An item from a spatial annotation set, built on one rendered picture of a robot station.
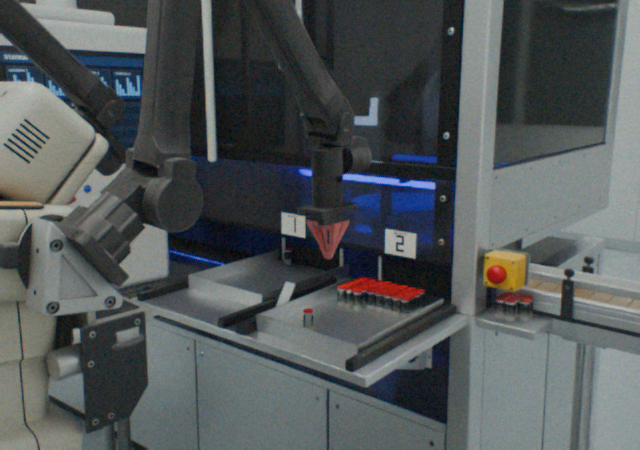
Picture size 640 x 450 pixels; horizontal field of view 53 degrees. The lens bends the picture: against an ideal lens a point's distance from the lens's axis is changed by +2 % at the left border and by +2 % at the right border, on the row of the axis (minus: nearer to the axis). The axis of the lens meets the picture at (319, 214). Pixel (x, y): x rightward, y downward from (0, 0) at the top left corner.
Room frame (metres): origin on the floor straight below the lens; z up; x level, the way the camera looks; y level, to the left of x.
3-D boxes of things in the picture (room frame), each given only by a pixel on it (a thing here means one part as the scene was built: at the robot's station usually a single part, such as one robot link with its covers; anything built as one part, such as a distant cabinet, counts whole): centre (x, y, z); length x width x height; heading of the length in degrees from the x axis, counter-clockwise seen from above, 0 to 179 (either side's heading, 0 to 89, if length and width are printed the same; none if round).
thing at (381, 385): (2.01, 0.47, 0.73); 1.98 x 0.01 x 0.25; 51
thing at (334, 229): (1.14, -0.02, 1.12); 0.07 x 0.07 x 0.09; 51
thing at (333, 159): (1.14, -0.02, 1.25); 0.07 x 0.06 x 0.07; 140
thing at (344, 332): (1.32, -0.07, 0.90); 0.34 x 0.26 x 0.04; 142
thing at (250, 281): (1.61, 0.13, 0.90); 0.34 x 0.26 x 0.04; 141
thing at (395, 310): (1.39, -0.13, 0.91); 0.18 x 0.02 x 0.05; 52
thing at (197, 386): (2.38, 0.14, 0.44); 2.06 x 1.00 x 0.88; 51
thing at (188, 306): (1.45, 0.04, 0.87); 0.70 x 0.48 x 0.02; 51
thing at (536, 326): (1.36, -0.44, 0.87); 0.14 x 0.13 x 0.02; 141
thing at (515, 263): (1.33, -0.41, 1.00); 0.08 x 0.07 x 0.07; 141
